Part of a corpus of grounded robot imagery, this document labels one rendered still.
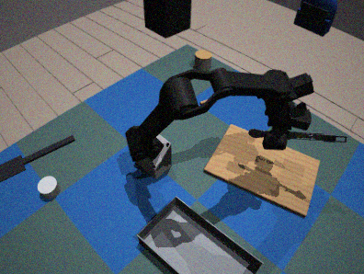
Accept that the light wooden board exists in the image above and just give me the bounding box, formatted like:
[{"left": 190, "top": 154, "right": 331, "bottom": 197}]
[{"left": 204, "top": 124, "right": 320, "bottom": 218}]

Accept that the white short cylinder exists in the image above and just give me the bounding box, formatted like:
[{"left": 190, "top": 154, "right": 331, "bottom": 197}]
[{"left": 38, "top": 176, "right": 61, "bottom": 199}]

